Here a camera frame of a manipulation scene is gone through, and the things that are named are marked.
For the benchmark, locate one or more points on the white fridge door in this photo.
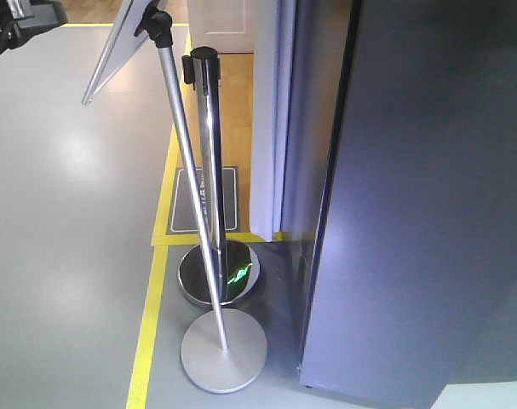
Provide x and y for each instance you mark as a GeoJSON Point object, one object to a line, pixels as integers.
{"type": "Point", "coordinates": [418, 240]}

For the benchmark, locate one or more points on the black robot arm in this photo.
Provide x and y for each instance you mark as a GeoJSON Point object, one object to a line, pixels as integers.
{"type": "Point", "coordinates": [22, 20]}

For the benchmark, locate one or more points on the grey floor sign mat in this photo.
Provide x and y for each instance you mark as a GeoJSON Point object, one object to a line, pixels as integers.
{"type": "Point", "coordinates": [181, 218]}

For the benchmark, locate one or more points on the matte silver sign stand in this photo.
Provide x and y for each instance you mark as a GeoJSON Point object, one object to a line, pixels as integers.
{"type": "Point", "coordinates": [224, 350]}

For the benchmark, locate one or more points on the chrome stanchion post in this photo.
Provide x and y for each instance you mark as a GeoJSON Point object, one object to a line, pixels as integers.
{"type": "Point", "coordinates": [239, 265]}

